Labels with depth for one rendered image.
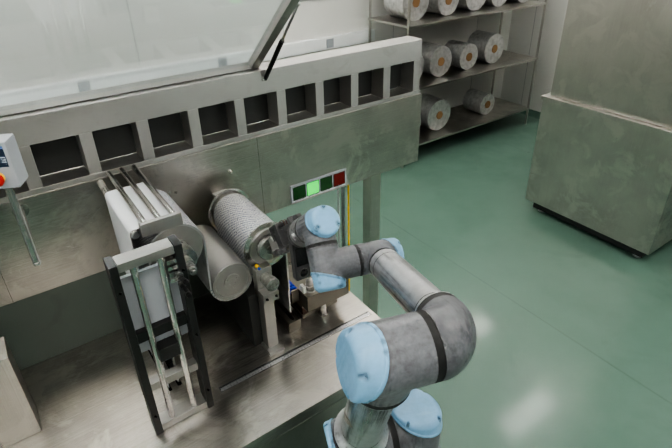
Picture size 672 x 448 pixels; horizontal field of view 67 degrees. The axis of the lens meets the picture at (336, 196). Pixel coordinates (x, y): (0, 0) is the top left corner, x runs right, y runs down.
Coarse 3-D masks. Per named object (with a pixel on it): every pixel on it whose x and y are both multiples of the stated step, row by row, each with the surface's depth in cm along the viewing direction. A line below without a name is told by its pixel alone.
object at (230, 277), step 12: (204, 228) 159; (216, 240) 153; (216, 252) 147; (228, 252) 148; (216, 264) 143; (228, 264) 142; (240, 264) 144; (216, 276) 141; (228, 276) 143; (240, 276) 146; (216, 288) 143; (228, 288) 145; (240, 288) 148
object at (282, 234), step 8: (296, 216) 130; (280, 224) 134; (288, 224) 129; (272, 232) 136; (280, 232) 133; (288, 232) 127; (280, 240) 133; (288, 240) 133; (280, 248) 134; (288, 248) 133
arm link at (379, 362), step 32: (384, 320) 81; (416, 320) 80; (352, 352) 77; (384, 352) 76; (416, 352) 77; (352, 384) 78; (384, 384) 75; (416, 384) 78; (352, 416) 94; (384, 416) 90
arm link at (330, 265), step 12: (336, 240) 118; (312, 252) 116; (324, 252) 115; (336, 252) 116; (348, 252) 117; (312, 264) 116; (324, 264) 114; (336, 264) 115; (348, 264) 116; (360, 264) 116; (312, 276) 116; (324, 276) 114; (336, 276) 114; (348, 276) 117; (324, 288) 114; (336, 288) 114
